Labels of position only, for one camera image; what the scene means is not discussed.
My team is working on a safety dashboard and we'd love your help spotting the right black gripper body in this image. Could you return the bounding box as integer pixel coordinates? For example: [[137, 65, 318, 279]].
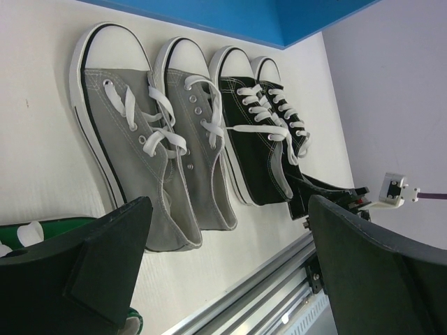
[[345, 187, 371, 221]]

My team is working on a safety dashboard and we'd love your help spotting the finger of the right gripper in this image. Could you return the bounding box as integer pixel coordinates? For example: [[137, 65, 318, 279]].
[[284, 173, 356, 221]]

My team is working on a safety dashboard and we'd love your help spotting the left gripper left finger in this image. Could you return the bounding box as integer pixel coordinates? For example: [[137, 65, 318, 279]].
[[1, 197, 152, 334]]

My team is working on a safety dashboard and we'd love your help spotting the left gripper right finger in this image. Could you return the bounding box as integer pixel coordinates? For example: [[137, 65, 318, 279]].
[[309, 195, 446, 334]]

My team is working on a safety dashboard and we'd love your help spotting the black sneaker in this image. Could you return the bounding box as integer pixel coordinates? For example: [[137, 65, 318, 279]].
[[251, 56, 310, 179], [209, 46, 293, 207]]

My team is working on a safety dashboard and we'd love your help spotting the grey sneaker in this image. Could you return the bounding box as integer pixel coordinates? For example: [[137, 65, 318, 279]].
[[154, 36, 237, 231], [69, 22, 203, 252]]

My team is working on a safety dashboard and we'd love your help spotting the blue yellow shoe shelf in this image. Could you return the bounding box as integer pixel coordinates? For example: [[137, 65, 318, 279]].
[[86, 0, 374, 50]]

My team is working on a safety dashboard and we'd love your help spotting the lower green sneaker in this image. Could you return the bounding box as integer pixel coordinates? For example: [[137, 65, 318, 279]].
[[118, 307, 144, 335]]

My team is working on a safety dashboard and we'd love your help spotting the green sneaker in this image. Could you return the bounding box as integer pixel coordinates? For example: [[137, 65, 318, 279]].
[[118, 307, 144, 335], [1, 217, 95, 258]]

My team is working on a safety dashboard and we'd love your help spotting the upper green sneaker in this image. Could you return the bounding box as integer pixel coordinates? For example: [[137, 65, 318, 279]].
[[1, 217, 95, 258]]

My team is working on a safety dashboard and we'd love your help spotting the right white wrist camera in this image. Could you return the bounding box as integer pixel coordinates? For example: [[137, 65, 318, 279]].
[[360, 172, 420, 211]]

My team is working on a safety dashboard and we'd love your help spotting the slotted cable duct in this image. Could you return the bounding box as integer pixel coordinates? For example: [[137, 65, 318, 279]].
[[266, 293, 329, 335]]

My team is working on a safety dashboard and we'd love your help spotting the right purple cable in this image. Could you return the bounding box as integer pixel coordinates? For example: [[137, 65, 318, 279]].
[[417, 191, 447, 202]]

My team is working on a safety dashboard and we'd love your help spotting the aluminium rail frame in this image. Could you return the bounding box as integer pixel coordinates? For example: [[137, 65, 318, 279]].
[[167, 232, 325, 334]]

